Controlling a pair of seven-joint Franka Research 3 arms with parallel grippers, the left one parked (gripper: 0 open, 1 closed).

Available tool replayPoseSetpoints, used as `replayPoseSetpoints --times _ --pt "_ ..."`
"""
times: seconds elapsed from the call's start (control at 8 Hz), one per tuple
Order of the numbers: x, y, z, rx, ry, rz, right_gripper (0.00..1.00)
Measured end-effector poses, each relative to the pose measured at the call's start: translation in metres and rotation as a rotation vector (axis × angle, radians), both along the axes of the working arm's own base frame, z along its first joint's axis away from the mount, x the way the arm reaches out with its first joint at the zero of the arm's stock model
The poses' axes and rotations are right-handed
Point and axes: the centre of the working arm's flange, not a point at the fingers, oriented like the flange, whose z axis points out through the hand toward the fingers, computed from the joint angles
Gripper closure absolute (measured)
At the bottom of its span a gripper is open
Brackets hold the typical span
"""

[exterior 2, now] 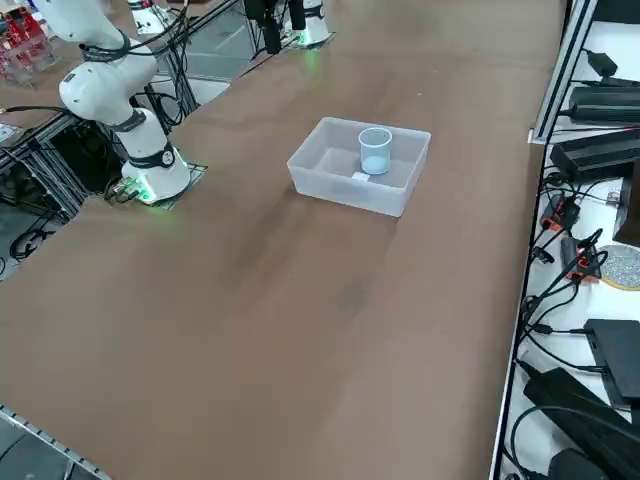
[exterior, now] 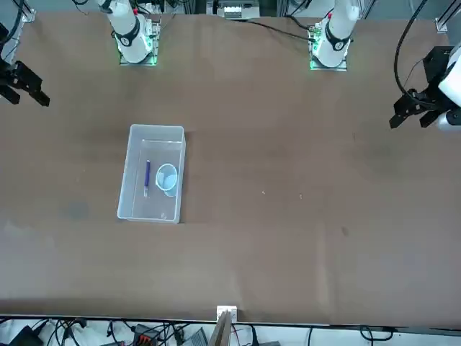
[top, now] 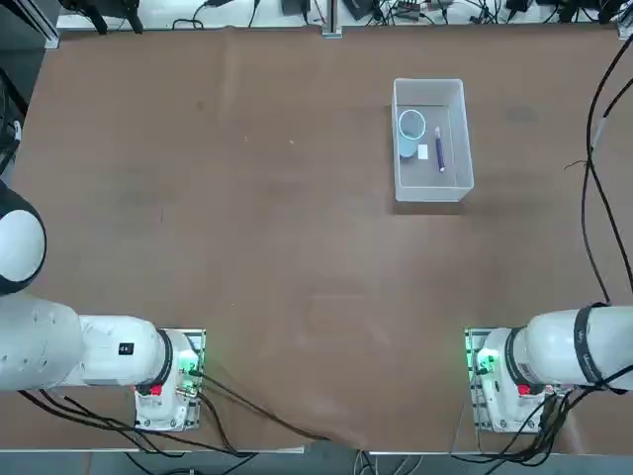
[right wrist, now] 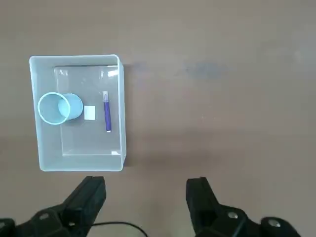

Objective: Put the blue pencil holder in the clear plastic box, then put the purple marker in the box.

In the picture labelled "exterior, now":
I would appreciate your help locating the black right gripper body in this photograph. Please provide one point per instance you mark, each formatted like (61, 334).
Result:
(3, 34)

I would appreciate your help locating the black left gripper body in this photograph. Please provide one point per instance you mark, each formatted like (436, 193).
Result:
(437, 65)

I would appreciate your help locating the purple marker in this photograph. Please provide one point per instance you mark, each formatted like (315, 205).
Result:
(147, 174)

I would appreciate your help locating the blue mesh pencil holder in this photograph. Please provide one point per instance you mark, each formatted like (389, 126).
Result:
(167, 180)

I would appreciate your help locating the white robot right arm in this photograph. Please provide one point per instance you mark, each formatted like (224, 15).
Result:
(127, 36)

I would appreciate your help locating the clear plastic box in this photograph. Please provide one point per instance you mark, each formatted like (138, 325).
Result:
(158, 210)

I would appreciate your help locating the grey power strip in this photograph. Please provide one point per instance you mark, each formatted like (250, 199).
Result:
(234, 11)

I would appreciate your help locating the black power adapter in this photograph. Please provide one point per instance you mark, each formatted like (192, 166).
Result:
(25, 337)

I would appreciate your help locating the white mounting block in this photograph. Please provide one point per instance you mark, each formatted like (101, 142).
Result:
(232, 310)

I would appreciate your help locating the orange and black device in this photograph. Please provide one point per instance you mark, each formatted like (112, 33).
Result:
(146, 339)

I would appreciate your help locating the brown wooden board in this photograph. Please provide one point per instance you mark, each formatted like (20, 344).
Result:
(221, 331)

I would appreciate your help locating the grey ridged device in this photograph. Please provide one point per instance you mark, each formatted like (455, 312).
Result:
(197, 338)

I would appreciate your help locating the aluminium frame bracket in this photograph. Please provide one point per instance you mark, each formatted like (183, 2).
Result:
(29, 15)
(443, 19)

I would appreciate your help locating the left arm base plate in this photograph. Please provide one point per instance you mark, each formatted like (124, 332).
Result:
(324, 68)

